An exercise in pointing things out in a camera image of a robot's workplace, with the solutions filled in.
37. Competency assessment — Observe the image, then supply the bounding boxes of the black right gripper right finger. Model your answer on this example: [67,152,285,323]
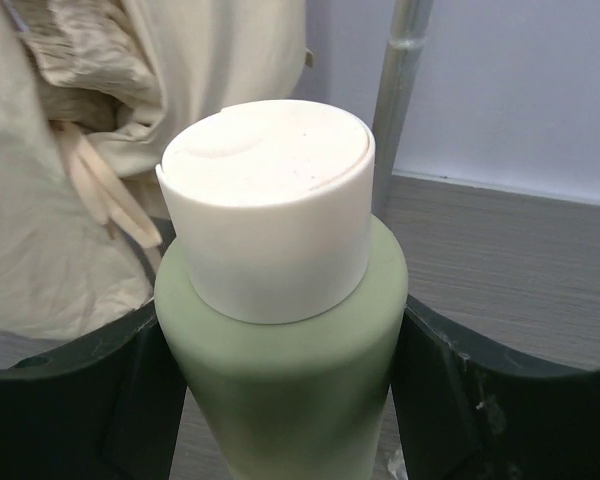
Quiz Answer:
[391,297,600,479]

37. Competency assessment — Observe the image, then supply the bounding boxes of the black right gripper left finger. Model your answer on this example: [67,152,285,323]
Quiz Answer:
[0,303,186,479]

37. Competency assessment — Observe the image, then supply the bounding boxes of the cream lid green jar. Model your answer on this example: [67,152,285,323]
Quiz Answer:
[155,100,408,479]

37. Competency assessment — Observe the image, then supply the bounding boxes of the beige cloth garment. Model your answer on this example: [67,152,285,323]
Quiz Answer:
[0,1,308,340]

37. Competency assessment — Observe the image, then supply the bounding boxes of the white metal clothes rack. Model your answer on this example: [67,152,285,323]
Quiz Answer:
[372,0,434,218]

